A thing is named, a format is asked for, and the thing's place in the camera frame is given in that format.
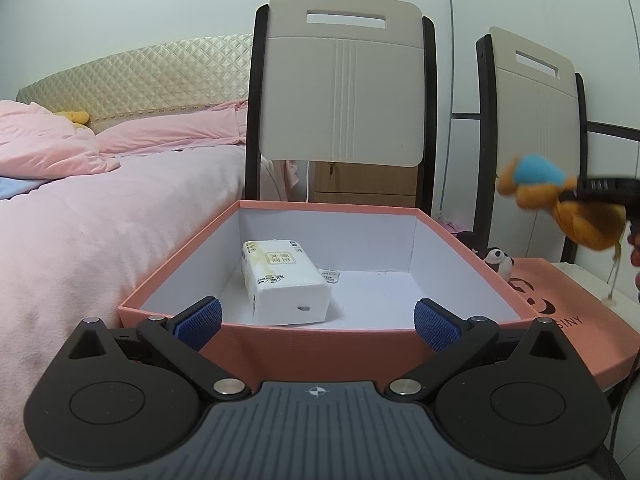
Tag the white tissue pack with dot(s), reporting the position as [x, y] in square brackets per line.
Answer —
[285, 280]

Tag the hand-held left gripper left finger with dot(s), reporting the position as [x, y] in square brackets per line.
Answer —
[202, 327]

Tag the pink bed sheet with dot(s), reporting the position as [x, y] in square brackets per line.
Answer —
[100, 240]

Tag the pink box lid panda print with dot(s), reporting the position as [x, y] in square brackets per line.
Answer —
[565, 320]

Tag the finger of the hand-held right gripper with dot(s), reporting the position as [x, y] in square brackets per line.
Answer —
[605, 190]

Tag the small pink floral object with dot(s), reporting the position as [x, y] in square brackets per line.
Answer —
[446, 222]

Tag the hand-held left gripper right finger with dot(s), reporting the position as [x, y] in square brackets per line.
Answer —
[434, 330]

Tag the pink hanging cloth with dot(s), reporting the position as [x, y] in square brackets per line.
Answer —
[282, 180]

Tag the beige chair with black frame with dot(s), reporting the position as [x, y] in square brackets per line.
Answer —
[537, 110]
[340, 85]

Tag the orange and blue plush toy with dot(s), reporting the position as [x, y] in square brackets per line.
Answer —
[585, 220]

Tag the light blue cloth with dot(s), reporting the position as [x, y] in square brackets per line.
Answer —
[15, 187]

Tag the white desk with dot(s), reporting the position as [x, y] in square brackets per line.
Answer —
[590, 277]

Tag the person's right hand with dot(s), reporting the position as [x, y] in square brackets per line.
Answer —
[635, 256]

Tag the beige quilted headboard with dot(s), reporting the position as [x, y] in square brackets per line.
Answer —
[135, 80]

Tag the pink quilt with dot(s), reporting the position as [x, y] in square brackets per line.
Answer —
[45, 145]

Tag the pink cardboard box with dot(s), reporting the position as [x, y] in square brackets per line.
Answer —
[300, 355]

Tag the wooden nightstand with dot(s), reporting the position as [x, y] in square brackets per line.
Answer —
[370, 182]

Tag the yellow plush toy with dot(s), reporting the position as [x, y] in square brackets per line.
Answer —
[75, 118]

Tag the small white printed card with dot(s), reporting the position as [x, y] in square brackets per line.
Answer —
[330, 276]

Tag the pink pillow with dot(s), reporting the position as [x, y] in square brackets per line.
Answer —
[170, 127]

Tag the panda plush toy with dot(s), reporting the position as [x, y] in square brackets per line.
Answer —
[497, 260]

